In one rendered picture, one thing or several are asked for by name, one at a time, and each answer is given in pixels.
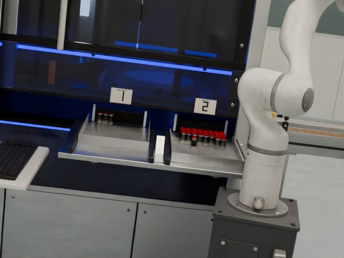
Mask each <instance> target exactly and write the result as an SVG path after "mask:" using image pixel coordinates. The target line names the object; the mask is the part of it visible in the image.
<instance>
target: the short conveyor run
mask: <svg viewBox="0 0 344 258"><path fill-rule="evenodd" d="M275 120H276V121H277V123H278V124H279V125H280V126H281V127H282V128H283V129H284V130H285V131H286V132H287V133H288V135H289V143H288V149H287V152H288V153H296V154H304V155H313V156H321V157H329V158H337V159H344V125H336V124H327V123H319V122H311V121H303V120H295V119H289V117H288V116H285V117H284V118H283V116H282V115H281V114H277V117H275Z"/></svg>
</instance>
